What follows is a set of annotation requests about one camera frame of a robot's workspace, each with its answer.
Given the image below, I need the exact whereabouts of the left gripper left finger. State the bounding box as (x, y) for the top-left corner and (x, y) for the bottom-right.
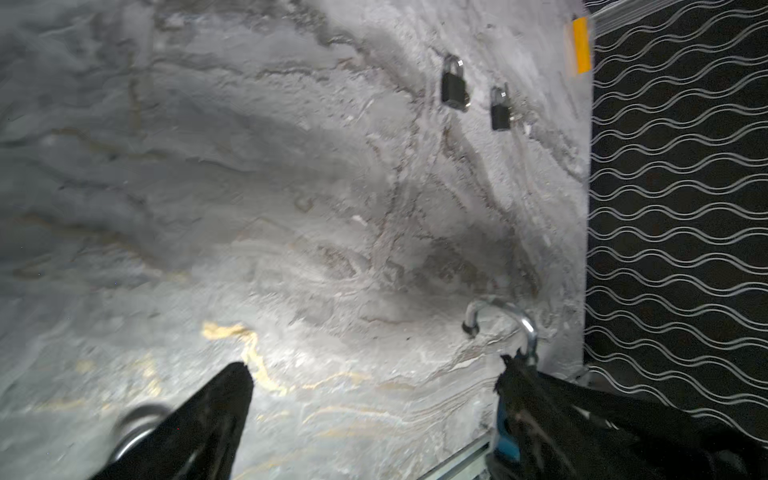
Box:
(93, 362), (254, 479)

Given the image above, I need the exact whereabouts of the black padlock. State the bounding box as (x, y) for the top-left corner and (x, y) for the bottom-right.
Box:
(441, 55), (471, 111)
(490, 84), (512, 131)

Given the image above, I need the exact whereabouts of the yellow block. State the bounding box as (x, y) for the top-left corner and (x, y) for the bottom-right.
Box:
(571, 17), (592, 75)

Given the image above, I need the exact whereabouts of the blue padlock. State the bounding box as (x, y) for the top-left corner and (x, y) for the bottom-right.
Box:
(461, 295), (539, 465)
(107, 403), (172, 464)

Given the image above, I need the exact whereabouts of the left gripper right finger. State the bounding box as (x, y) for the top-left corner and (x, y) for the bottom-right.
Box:
(494, 354), (767, 479)

